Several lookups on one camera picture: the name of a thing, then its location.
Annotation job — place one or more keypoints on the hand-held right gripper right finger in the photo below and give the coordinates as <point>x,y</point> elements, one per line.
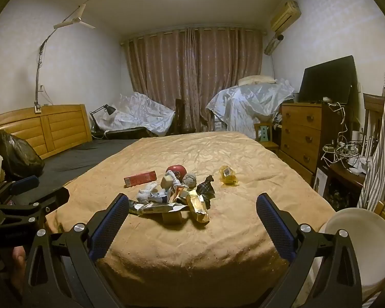
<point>276,227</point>

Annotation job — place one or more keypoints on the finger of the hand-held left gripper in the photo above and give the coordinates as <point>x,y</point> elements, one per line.
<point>25,183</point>
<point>48,199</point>

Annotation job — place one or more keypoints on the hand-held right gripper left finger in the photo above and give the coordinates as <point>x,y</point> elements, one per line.
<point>110,227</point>

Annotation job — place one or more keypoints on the silver printed wrapper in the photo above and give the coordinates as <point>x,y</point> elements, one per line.
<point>157,210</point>

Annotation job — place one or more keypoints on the dark plaid cloth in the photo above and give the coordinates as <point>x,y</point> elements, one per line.
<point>207,189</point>

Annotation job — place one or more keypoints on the white round bin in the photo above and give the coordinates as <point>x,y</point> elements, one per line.
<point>359,250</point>

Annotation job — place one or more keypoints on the grey yarn ball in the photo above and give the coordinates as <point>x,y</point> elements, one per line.
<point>190,179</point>

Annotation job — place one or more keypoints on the person's left hand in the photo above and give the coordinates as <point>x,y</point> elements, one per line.
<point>17,258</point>

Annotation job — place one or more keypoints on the black plastic bag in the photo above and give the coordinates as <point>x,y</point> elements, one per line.
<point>16,157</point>

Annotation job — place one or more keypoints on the dark grey bed sheet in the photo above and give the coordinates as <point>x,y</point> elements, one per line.
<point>83,154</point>

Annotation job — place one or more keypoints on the red box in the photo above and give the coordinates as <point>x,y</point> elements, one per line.
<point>140,178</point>

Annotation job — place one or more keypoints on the white printed paper packet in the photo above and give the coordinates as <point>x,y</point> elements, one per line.
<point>162,198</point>

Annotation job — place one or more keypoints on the brown cardboard box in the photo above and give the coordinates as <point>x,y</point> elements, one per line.
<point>172,218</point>

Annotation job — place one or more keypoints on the wooden headboard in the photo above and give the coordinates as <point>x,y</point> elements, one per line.
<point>61,128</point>

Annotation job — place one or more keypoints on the yellow plastic wrapper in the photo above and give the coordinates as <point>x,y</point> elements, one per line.
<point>228,175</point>

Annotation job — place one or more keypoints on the bed with tan cover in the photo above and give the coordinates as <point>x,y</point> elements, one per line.
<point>179,250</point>

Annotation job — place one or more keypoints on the beige paper wrapper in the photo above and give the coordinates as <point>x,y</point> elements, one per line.
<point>168,181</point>

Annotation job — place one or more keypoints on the white box on headboard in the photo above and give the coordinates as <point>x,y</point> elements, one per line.
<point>38,108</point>

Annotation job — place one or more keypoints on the dark side table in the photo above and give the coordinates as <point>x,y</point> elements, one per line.
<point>340,179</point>

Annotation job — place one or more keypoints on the gold foil package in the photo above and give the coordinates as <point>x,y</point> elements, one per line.
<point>197,210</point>

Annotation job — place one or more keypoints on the red apple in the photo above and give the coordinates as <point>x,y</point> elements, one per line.
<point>177,170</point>

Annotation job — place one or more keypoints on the small wooden chair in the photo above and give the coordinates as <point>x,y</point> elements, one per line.
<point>264,133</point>

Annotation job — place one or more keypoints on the wooden dresser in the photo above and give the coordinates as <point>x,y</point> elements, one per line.
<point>304,131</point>

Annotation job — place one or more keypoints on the black desk lamp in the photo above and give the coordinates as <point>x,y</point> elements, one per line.
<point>107,109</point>

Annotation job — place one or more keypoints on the low plastic-sheet covered furniture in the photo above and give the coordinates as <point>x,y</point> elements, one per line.
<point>138,112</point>

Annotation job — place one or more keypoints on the white router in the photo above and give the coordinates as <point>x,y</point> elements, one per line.
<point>369,147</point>

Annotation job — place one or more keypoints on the tall plastic-sheet covered furniture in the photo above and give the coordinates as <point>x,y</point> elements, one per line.
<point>250,102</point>

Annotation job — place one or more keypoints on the striped cloth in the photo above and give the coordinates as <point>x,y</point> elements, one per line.
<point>383,154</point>

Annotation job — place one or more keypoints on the beige pillow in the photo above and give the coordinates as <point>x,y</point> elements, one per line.
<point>256,79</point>

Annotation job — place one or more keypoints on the brown slatted wooden chair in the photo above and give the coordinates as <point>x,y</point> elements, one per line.
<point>372,112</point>

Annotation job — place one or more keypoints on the black monitor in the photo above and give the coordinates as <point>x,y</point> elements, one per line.
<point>329,80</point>

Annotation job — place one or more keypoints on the white fan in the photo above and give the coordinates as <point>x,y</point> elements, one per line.
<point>73,19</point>

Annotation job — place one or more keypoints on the brown curtain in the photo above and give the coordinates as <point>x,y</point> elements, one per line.
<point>195,77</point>

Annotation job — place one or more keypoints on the beige pipe cover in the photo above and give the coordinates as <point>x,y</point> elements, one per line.
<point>271,45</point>

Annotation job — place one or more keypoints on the beige air conditioner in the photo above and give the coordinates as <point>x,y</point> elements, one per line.
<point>285,14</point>

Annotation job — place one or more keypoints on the white wall socket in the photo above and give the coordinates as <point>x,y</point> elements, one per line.
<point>40,88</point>

